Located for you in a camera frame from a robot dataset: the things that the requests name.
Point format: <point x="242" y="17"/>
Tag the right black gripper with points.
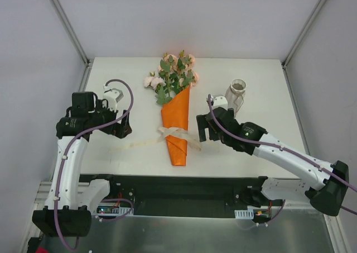
<point x="211" y="123"/>

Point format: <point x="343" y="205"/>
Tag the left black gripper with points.
<point x="119" y="125"/>

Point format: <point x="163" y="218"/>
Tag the orange wrapping paper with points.
<point x="175" y="119"/>

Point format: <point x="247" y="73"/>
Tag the cream printed ribbon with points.
<point x="175" y="132"/>

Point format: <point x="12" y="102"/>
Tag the pink flower stem one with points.
<point x="185" y="62"/>

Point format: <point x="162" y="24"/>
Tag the pink flower stem three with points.
<point x="157" y="84"/>

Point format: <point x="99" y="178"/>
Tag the pink flower stem two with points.
<point x="168" y="72"/>

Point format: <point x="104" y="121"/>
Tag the pink flower stem four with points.
<point x="186" y="79"/>

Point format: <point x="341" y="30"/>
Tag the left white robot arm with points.
<point x="66" y="212"/>

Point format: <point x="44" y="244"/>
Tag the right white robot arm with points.
<point x="321" y="183"/>

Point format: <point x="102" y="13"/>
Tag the white ribbed ceramic vase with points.
<point x="235" y="94"/>

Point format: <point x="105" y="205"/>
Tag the left controller board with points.
<point x="111" y="211"/>

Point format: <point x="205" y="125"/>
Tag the controller board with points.
<point x="111" y="211"/>
<point x="250" y="213"/>

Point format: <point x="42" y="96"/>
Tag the right controller board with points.
<point x="250" y="213"/>

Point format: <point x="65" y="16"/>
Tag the red object bottom left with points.
<point x="41" y="250"/>

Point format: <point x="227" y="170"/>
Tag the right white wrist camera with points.
<point x="217" y="101"/>

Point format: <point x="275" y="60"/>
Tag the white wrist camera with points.
<point x="111" y="97"/>
<point x="217" y="101"/>

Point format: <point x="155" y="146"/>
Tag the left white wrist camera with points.
<point x="111" y="97"/>

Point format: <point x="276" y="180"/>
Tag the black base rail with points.
<point x="170" y="196"/>

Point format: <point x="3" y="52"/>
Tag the right aluminium frame post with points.
<point x="304" y="31"/>

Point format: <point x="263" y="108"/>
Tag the aluminium frame post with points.
<point x="304" y="31"/>
<point x="70" y="30"/>

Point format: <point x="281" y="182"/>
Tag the left aluminium frame post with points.
<point x="70" y="30"/>

